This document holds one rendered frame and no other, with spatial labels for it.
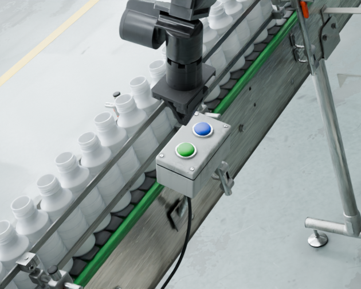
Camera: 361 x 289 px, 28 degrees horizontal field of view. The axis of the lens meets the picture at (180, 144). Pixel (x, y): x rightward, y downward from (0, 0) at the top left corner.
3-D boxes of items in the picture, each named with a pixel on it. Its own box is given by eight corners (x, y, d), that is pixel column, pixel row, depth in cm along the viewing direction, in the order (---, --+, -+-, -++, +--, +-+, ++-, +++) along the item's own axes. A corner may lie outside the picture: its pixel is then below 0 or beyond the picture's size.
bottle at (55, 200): (79, 232, 136) (44, 166, 127) (103, 238, 133) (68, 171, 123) (60, 254, 133) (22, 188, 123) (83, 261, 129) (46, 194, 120)
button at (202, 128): (199, 124, 132) (199, 118, 131) (214, 129, 131) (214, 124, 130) (191, 133, 131) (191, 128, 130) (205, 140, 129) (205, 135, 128)
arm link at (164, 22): (193, 36, 104) (209, 15, 108) (151, 24, 106) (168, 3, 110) (192, 73, 109) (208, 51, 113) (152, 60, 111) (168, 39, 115)
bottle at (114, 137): (142, 191, 140) (113, 124, 131) (114, 194, 142) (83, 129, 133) (149, 171, 145) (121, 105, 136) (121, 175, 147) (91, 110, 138)
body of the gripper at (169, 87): (149, 98, 114) (148, 63, 109) (183, 63, 120) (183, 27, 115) (184, 113, 112) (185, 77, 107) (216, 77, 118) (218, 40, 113)
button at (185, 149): (183, 144, 129) (183, 139, 128) (197, 150, 128) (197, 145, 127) (174, 155, 127) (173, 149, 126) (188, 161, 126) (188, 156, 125)
